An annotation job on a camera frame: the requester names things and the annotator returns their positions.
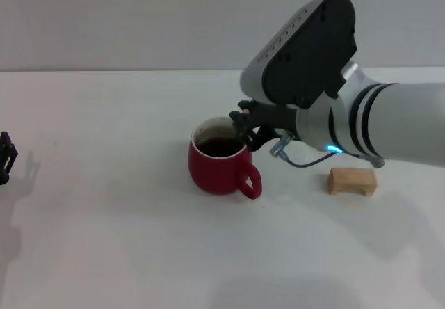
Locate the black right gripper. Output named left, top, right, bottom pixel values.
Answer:
left=228, top=100, right=299, bottom=152

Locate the red ceramic coffee cup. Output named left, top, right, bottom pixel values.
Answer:
left=188, top=116, right=262, bottom=200

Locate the light wooden arch block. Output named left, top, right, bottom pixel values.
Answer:
left=327, top=167, right=378, bottom=196

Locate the grey gripper cable with plug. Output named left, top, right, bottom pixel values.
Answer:
left=269, top=131, right=386, bottom=170

